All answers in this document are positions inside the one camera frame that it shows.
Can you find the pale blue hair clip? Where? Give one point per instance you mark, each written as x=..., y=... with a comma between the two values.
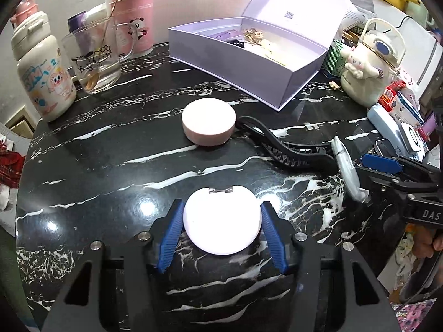
x=346, y=171

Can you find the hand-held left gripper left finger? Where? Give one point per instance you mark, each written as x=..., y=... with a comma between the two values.
x=171, y=235

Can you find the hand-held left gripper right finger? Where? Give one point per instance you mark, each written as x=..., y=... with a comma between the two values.
x=273, y=238

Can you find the white cartoon water bottle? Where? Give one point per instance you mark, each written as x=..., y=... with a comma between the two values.
x=41, y=83

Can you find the white round compact case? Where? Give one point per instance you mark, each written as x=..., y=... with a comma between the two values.
x=221, y=224

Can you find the small white power bank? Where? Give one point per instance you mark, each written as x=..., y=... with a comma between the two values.
x=412, y=138

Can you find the white appliance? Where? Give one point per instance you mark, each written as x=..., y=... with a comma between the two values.
x=429, y=55

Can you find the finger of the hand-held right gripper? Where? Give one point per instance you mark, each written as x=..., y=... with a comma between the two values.
x=380, y=188
x=380, y=162

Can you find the blue and white box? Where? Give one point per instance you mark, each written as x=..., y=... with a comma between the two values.
x=410, y=107

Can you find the thick pink round case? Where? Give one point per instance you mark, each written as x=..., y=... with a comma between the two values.
x=208, y=121

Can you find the green patterned box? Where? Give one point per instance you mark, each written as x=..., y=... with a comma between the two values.
x=333, y=58

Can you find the pale blue power bank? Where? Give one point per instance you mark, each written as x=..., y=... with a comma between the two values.
x=382, y=124

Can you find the cream character kettle bottle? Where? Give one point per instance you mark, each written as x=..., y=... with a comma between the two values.
x=363, y=83

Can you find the beige cardboard box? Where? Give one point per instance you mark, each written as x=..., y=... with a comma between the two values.
x=17, y=124

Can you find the lilac gift box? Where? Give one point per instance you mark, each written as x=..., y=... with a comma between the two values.
x=277, y=83

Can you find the black polka dot scrunchie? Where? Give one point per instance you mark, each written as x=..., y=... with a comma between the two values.
x=238, y=43

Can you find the glass mug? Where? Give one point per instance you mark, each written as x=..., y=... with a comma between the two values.
x=93, y=62

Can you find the pink patterned pouch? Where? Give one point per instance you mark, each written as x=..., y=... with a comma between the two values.
x=408, y=83

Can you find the pink floral cloth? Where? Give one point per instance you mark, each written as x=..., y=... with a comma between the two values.
x=418, y=316

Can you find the black hair clip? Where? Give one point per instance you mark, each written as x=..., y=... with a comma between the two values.
x=290, y=152

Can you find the person's right hand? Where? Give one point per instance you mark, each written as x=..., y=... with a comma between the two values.
x=427, y=245

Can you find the gold spoon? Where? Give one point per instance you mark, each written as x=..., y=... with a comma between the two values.
x=113, y=8

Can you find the small beige crumb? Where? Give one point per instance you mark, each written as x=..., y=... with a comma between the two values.
x=334, y=84

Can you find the black smartphone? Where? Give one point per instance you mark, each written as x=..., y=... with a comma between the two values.
x=385, y=146

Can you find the cream hair claw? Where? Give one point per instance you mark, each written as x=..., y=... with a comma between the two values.
x=271, y=51

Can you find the red plaid cloth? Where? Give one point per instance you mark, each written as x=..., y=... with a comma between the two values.
x=8, y=166

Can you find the red snack packet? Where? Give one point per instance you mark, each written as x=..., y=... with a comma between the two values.
x=389, y=96

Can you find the white printed leaflet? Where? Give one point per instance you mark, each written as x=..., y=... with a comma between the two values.
x=356, y=10

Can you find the pink panda paper cup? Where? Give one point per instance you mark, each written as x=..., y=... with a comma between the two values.
x=145, y=17

